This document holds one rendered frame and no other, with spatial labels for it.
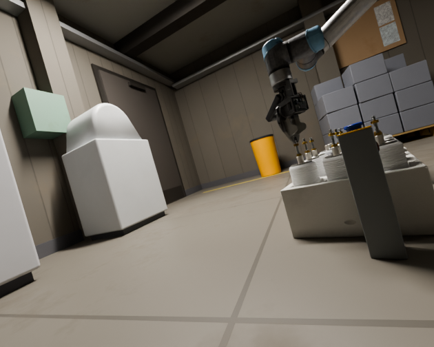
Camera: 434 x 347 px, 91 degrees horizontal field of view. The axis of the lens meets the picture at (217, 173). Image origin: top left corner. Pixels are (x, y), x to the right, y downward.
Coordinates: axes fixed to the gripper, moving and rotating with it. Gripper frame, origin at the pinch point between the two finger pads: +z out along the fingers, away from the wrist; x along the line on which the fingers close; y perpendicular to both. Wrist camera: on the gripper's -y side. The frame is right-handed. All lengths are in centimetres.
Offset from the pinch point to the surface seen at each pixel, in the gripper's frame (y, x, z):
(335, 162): 13.1, 1.3, 10.8
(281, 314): 23, -39, 34
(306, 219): 3.3, -7.2, 27.6
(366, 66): -95, 245, -71
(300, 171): 3.0, -4.1, 11.2
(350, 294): 28, -25, 34
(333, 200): 11.7, -2.8, 22.0
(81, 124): -160, -78, -71
